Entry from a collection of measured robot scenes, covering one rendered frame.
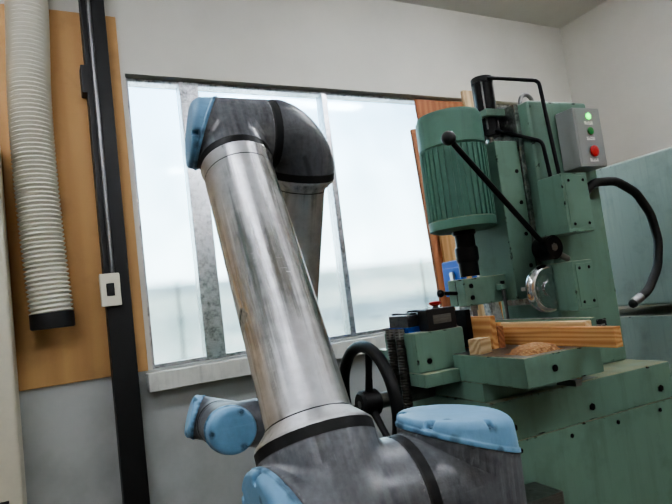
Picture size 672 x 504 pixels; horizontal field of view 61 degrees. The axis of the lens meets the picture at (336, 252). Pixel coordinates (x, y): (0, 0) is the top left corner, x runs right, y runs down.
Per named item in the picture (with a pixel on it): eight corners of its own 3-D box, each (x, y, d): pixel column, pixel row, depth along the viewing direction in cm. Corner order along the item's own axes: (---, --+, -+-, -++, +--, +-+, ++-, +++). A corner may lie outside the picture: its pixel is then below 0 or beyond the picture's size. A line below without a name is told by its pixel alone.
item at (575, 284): (550, 311, 144) (543, 264, 145) (570, 308, 147) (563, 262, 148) (580, 310, 135) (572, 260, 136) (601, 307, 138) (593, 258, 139)
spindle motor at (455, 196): (417, 238, 153) (402, 127, 156) (469, 234, 161) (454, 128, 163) (456, 227, 138) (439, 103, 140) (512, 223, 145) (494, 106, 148)
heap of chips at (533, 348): (503, 354, 118) (502, 345, 119) (539, 347, 123) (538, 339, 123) (528, 356, 112) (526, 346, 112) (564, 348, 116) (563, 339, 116)
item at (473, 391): (391, 386, 157) (389, 371, 157) (452, 373, 166) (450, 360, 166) (485, 402, 121) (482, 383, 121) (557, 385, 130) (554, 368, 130)
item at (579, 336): (425, 342, 168) (423, 328, 168) (430, 341, 169) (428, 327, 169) (616, 347, 108) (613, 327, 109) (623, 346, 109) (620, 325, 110)
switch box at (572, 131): (563, 172, 152) (554, 114, 153) (589, 172, 156) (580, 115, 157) (581, 166, 146) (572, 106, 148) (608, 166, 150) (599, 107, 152)
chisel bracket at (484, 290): (451, 313, 148) (446, 281, 149) (493, 306, 154) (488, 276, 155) (468, 312, 142) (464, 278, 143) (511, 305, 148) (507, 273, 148)
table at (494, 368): (348, 376, 159) (346, 354, 160) (438, 359, 172) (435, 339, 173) (490, 399, 105) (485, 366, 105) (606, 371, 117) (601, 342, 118)
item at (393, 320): (389, 333, 139) (386, 310, 139) (426, 327, 143) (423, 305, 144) (418, 333, 127) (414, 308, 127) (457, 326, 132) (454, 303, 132)
